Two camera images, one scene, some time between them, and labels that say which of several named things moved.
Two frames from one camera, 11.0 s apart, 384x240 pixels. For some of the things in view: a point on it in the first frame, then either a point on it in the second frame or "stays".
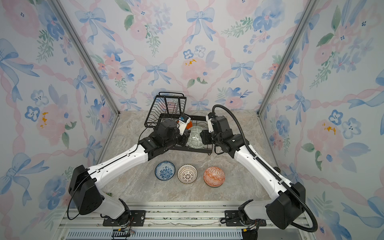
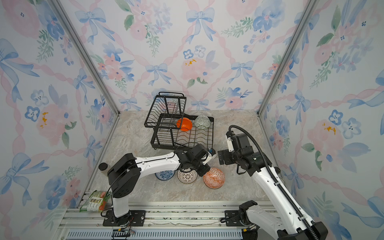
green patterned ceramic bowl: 194,140 → 202,122
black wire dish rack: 169,106 stays
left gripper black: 185,137 → 206,167
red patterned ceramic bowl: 214,177 stays
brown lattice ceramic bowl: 187,173 stays
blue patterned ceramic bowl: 165,170 stays
